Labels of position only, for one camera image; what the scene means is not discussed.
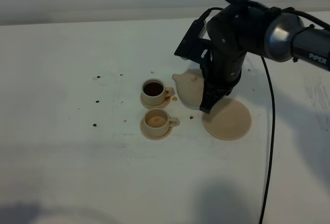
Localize beige ceramic teapot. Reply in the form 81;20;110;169
172;69;204;110

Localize beige cup saucer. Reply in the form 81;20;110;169
140;91;171;109
140;119;173;141

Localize far beige cup saucer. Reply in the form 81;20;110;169
140;91;171;109

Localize far beige teacup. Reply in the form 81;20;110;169
140;78;175;108

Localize beige teacup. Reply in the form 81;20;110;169
142;108;179;136
140;78;175;108

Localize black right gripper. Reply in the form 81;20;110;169
199;0;270;113

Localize near beige teacup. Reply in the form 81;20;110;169
142;108;179;136

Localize beige teapot saucer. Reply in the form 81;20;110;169
202;98;252;141

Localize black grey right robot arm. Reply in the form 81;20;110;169
200;0;329;113

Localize near beige cup saucer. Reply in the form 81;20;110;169
140;119;173;141

